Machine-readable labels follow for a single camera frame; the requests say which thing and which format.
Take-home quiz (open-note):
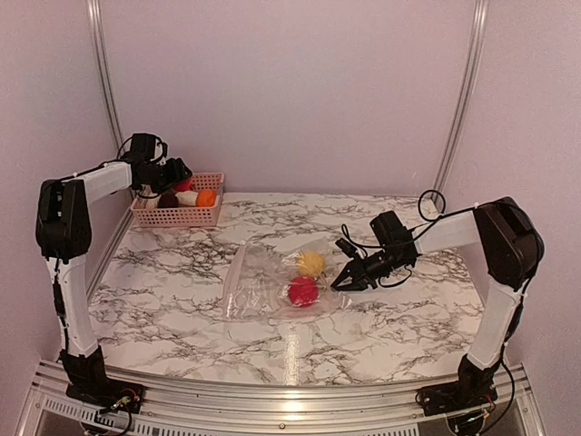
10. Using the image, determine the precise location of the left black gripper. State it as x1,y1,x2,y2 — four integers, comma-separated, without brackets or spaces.
142,157,188,194

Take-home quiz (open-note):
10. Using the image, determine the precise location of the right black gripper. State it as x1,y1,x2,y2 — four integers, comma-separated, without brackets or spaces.
330,247,409,292

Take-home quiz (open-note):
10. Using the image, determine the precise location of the brown fake chocolate pastry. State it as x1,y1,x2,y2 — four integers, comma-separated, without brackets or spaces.
157,193,179,209

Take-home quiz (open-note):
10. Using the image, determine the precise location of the dark red fake fruit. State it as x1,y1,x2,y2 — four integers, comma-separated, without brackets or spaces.
173,177,192,193

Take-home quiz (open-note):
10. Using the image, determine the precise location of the white fake daikon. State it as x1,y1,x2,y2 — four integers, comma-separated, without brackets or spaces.
175,191,198,207

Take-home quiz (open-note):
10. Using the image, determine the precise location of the red fake apple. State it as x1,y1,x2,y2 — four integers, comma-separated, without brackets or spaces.
288,277,319,307

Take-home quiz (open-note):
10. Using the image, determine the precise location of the orange fake fruit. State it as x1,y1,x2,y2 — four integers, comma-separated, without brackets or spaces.
196,189,218,208

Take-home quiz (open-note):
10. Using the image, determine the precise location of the clear zip top bag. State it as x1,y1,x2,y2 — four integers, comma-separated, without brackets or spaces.
222,238,352,321

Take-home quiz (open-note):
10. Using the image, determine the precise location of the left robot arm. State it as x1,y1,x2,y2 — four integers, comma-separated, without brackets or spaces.
35,133,192,404

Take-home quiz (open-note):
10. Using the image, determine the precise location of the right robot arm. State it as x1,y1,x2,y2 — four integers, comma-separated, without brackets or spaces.
331,197,545,407

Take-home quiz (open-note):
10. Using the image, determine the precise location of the yellow fake lemon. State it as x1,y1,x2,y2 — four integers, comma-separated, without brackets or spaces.
296,251,326,278

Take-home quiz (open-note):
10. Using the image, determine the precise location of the pink plastic basket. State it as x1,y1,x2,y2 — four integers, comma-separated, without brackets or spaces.
130,173,225,228

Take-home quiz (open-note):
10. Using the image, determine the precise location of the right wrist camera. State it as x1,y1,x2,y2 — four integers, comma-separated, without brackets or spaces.
335,238,358,258

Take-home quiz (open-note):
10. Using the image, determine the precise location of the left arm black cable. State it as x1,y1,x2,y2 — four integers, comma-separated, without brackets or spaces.
115,135,169,160

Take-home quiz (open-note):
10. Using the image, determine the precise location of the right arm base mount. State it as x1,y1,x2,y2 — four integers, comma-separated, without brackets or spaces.
415,381,498,416

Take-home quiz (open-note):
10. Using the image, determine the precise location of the left aluminium frame post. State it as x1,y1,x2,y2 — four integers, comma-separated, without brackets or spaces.
86,0,124,148

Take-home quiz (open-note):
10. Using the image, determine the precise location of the aluminium frame post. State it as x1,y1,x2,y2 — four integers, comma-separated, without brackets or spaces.
433,0,490,193
86,0,124,148

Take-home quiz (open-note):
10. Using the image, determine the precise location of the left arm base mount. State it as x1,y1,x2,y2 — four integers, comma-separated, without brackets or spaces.
66,379,145,414

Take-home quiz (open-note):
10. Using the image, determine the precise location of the aluminium front rail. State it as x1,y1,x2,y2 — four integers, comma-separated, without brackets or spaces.
15,361,546,435

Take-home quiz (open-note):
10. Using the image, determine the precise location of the right aluminium frame post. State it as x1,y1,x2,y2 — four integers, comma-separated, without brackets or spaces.
433,0,490,193

